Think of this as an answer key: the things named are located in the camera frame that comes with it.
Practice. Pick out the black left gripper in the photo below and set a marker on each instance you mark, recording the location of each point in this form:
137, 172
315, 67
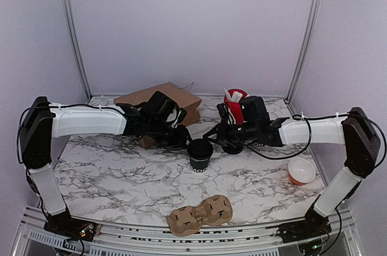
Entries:
179, 141

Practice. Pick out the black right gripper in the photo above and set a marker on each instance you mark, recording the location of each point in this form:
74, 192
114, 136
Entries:
222, 137

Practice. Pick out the black plastic cup lid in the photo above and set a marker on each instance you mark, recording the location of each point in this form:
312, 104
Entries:
200, 149

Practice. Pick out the black paper coffee cup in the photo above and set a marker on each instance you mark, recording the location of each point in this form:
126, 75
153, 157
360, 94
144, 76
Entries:
199, 164

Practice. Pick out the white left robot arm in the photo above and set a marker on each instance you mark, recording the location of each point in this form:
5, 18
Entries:
38, 125

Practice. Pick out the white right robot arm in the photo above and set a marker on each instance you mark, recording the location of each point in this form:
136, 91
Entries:
361, 137

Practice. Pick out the black stacked paper cup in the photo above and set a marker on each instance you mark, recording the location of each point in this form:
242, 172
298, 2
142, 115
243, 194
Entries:
259, 145

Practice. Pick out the red cylindrical canister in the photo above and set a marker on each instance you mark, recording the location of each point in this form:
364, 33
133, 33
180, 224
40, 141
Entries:
236, 111

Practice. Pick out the brown paper bag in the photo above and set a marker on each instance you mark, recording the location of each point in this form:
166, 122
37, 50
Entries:
132, 103

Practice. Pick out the black plastic cup lids stack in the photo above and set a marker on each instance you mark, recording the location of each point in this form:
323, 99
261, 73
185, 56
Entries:
232, 150

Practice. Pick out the white sugar stick packets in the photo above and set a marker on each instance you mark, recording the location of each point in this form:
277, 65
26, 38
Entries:
234, 95

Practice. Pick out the orange white bowl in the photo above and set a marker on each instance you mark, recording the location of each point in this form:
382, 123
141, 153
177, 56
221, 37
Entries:
301, 171

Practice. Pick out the brown cardboard cup carrier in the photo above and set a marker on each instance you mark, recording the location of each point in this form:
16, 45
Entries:
213, 211

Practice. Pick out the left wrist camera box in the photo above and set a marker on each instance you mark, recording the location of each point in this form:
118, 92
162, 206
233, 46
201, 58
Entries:
162, 108

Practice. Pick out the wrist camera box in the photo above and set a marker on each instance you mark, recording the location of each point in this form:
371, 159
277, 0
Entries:
162, 108
253, 109

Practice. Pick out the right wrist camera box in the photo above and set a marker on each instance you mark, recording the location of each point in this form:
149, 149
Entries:
253, 109

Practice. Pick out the aluminium frame post right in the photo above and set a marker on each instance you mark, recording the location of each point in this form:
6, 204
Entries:
303, 53

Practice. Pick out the aluminium frame post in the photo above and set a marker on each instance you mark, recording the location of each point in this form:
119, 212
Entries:
303, 53
68, 10

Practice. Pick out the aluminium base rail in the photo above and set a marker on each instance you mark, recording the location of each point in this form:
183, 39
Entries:
271, 238

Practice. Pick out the aluminium frame post left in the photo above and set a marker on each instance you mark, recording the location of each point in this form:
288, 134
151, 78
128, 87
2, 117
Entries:
68, 10

